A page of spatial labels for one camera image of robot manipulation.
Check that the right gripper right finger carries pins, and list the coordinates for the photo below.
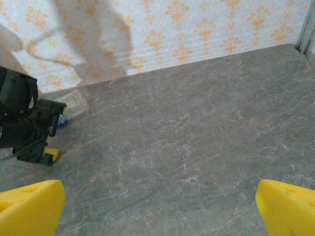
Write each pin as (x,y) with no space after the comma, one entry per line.
(288,211)

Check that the clear square bottle white label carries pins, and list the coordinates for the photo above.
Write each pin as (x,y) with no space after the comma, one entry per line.
(75,103)

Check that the aluminium frame post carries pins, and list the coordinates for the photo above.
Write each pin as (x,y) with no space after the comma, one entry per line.
(307,29)

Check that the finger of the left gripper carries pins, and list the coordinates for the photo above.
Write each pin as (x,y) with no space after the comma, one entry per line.
(62,111)
(53,154)

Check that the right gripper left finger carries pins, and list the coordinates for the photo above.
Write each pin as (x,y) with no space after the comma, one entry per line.
(29,209)

